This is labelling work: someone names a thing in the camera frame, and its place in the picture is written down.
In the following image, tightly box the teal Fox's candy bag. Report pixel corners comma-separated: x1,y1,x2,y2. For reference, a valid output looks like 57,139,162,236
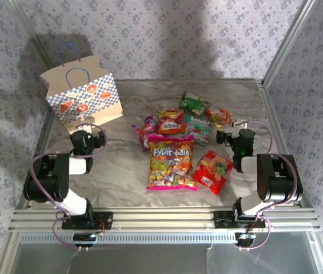
184,115,213,146

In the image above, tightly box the purple Fox's candy bag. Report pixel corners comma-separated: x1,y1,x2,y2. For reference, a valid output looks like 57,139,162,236
131,114,158,152

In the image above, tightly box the large pink fruit candy bag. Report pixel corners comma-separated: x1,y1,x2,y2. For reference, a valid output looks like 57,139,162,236
146,135,199,192

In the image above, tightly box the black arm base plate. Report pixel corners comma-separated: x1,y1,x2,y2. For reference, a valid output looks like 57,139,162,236
61,211,113,231
213,211,266,229

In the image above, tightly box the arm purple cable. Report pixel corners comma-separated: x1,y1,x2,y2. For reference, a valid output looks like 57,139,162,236
30,123,107,252
242,120,300,252

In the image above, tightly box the small orange snack bag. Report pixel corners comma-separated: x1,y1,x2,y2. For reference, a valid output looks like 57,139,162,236
205,108,233,128

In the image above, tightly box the aluminium side rail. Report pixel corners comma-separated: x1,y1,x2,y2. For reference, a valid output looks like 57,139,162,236
34,112,55,156
258,79,306,209

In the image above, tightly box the red gummy candy bag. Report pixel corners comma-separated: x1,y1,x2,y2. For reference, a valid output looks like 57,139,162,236
192,150,234,196

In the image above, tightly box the orange Fox's candy bag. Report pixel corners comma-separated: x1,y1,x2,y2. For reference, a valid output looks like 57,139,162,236
157,108,187,135

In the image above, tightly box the black adapter board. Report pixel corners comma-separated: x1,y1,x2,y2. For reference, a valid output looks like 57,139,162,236
73,232,98,247
234,232,257,247

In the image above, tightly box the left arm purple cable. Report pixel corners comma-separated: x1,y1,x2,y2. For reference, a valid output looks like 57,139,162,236
30,123,107,252

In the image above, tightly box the grey metal shelf panel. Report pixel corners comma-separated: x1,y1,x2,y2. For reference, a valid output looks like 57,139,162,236
12,245,323,274

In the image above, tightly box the aluminium back rail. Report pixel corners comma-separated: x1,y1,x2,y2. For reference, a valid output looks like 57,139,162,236
115,78,265,85

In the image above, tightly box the blue checkered paper bag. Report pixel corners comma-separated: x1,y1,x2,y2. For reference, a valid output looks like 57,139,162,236
39,42,124,128

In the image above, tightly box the aluminium frame post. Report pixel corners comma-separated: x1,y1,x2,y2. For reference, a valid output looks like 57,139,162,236
8,0,50,68
261,0,319,86

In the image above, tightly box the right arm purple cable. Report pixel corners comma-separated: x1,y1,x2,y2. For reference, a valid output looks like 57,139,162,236
242,120,300,252

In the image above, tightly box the slotted cable duct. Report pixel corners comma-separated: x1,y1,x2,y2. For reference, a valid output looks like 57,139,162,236
19,231,318,247

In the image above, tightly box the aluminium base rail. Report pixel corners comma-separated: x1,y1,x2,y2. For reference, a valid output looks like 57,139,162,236
8,207,321,231

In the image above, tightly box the green snack bag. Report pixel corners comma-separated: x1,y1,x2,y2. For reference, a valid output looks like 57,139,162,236
178,91,213,111

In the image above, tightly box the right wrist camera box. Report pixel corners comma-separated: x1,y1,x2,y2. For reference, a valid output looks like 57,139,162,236
226,120,248,135

